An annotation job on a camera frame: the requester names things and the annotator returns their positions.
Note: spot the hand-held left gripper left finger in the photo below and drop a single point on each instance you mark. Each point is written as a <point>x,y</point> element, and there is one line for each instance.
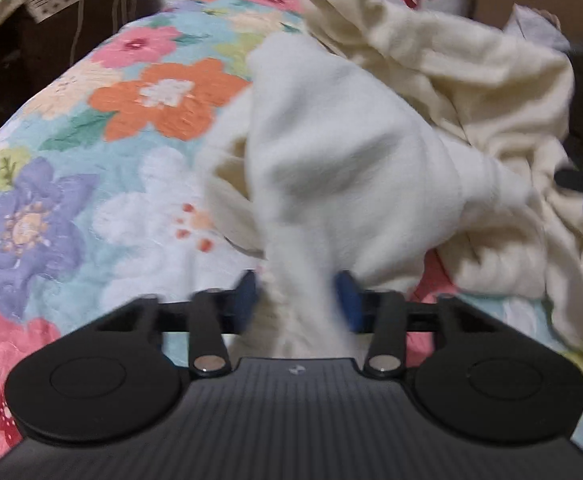
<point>244,302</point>

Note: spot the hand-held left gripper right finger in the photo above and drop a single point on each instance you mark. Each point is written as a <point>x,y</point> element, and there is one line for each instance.
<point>347,306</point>

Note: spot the cream fleece garment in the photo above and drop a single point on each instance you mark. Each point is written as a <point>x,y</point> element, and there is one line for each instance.
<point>346,160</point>

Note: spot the floral bedspread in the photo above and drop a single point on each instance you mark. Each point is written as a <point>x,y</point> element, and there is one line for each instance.
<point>96,185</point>

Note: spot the dark wooden nightstand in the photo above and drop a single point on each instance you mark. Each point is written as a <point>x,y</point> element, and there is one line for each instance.
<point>36,55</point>

